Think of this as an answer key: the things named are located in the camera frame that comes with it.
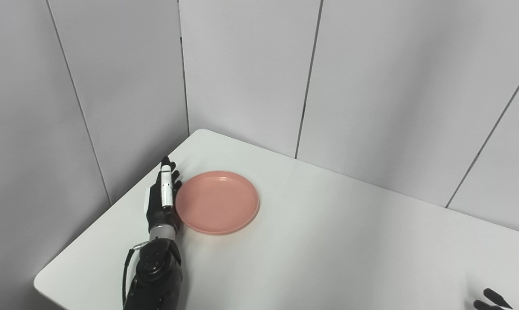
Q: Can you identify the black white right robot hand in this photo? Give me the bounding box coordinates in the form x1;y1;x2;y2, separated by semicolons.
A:
473;288;514;310

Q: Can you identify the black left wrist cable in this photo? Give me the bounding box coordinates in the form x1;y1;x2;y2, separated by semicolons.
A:
121;242;150;308

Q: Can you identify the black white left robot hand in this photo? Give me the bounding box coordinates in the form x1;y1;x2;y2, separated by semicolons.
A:
143;156;183;235

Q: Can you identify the pink round plate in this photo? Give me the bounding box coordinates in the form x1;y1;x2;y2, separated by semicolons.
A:
175;170;260;236

